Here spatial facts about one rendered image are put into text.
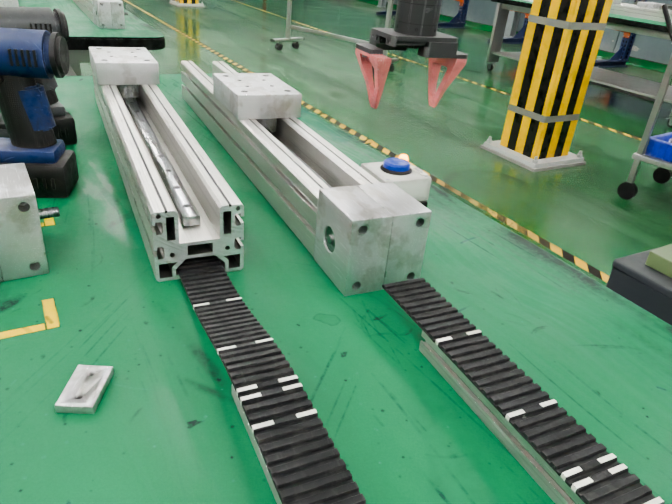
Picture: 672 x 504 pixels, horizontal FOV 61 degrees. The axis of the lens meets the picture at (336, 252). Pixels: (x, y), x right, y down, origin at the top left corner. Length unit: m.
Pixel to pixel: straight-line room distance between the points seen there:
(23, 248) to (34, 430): 0.24
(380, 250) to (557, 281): 0.25
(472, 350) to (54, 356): 0.38
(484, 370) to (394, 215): 0.20
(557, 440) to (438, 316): 0.17
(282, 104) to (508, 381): 0.62
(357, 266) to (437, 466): 0.25
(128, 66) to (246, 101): 0.29
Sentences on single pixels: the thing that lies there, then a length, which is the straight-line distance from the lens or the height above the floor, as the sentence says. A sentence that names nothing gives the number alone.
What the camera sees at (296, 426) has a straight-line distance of 0.43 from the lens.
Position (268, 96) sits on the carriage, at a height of 0.90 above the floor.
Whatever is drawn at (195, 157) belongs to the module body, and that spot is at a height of 0.86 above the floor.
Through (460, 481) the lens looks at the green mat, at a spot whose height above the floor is 0.78.
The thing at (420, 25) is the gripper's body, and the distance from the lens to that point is 0.79.
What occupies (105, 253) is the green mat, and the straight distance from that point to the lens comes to 0.73.
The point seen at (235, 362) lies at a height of 0.81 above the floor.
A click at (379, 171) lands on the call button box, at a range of 0.84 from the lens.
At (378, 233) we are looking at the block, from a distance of 0.62.
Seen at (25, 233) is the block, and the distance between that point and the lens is 0.68.
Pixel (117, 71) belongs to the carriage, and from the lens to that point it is 1.16.
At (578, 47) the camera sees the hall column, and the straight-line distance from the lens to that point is 3.81.
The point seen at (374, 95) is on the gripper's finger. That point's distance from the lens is 0.80.
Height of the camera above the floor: 1.13
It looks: 28 degrees down
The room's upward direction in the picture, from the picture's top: 6 degrees clockwise
